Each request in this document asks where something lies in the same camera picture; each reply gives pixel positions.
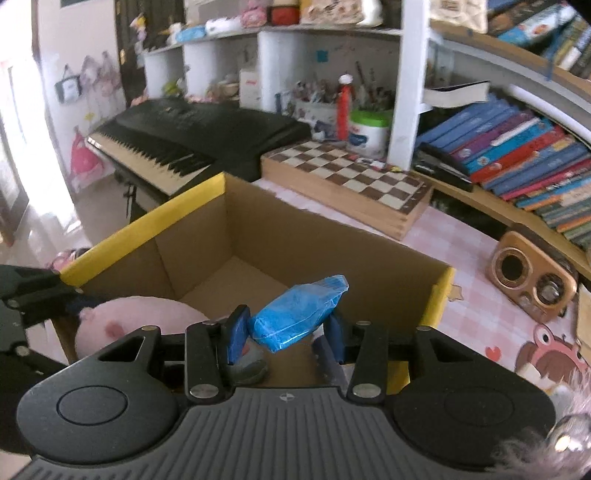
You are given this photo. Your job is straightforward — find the white spray bottle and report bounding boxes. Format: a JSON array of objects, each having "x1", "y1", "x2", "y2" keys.
[{"x1": 311, "y1": 335, "x2": 349, "y2": 392}]

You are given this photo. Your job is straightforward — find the grey toy car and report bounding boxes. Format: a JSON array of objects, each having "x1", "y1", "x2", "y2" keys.
[{"x1": 226, "y1": 339, "x2": 269, "y2": 387}]

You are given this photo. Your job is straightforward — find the pink checkered tablecloth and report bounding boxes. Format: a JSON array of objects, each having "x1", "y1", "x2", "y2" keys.
[{"x1": 250, "y1": 177, "x2": 591, "y2": 393}]

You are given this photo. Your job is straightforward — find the yellow cardboard box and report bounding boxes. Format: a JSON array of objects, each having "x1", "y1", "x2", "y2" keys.
[{"x1": 54, "y1": 171, "x2": 458, "y2": 398}]

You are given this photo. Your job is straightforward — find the white bookshelf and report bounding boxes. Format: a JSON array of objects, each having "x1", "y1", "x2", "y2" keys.
[{"x1": 140, "y1": 0, "x2": 591, "y2": 269}]

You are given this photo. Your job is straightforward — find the black electronic keyboard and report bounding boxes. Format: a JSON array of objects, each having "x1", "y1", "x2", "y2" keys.
[{"x1": 86, "y1": 98, "x2": 311, "y2": 202}]

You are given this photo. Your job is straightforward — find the row of leaning books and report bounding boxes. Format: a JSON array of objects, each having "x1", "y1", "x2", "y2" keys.
[{"x1": 413, "y1": 94, "x2": 590, "y2": 250}]

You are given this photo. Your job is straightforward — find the white green jar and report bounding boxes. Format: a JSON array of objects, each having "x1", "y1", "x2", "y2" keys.
[{"x1": 348, "y1": 110, "x2": 393, "y2": 159}]

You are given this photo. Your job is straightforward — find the red white bottle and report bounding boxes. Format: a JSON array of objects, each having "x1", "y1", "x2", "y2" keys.
[{"x1": 337, "y1": 73, "x2": 353, "y2": 141}]

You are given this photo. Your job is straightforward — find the blue plastic packet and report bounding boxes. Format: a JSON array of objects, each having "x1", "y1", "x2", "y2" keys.
[{"x1": 249, "y1": 275, "x2": 349, "y2": 353}]

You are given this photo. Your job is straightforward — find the wooden chessboard box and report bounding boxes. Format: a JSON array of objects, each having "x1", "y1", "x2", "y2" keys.
[{"x1": 260, "y1": 140, "x2": 434, "y2": 240}]

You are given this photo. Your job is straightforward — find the brown retro radio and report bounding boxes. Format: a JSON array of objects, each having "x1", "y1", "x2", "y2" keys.
[{"x1": 486, "y1": 223, "x2": 578, "y2": 324}]

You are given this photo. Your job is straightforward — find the pink plush pig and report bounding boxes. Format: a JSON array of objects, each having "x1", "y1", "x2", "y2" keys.
[{"x1": 74, "y1": 296, "x2": 209, "y2": 359}]

